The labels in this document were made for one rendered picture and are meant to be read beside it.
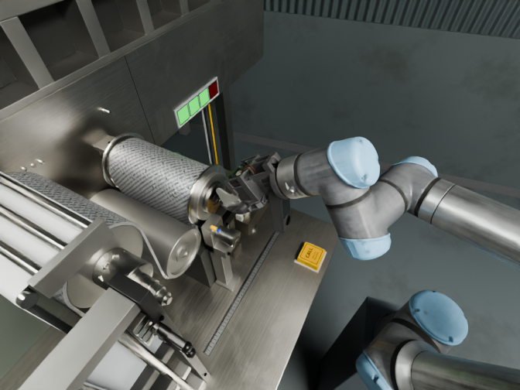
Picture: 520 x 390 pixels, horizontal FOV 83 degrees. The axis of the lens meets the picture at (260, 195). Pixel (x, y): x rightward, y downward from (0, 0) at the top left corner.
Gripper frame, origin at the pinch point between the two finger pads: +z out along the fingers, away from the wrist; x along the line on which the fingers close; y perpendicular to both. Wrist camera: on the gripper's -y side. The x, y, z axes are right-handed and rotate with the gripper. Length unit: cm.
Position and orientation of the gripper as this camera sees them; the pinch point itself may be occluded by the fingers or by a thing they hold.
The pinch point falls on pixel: (228, 201)
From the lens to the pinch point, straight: 68.1
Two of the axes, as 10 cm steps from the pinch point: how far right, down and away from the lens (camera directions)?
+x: -4.6, 6.7, -5.8
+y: -5.7, -7.3, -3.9
